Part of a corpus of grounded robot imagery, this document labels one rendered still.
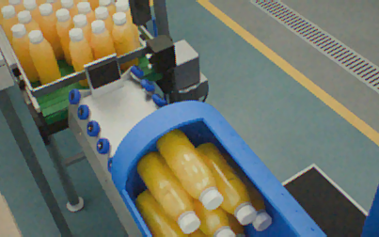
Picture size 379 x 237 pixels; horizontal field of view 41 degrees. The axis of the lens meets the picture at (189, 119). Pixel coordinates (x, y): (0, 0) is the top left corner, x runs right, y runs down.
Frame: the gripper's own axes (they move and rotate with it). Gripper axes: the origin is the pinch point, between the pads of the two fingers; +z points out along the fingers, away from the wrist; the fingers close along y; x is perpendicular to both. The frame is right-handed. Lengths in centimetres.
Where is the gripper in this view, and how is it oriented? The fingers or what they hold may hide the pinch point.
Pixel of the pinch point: (139, 3)
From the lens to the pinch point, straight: 82.6
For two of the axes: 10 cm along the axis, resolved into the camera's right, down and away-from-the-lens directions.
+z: 0.7, 6.7, 7.4
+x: 7.1, -5.6, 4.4
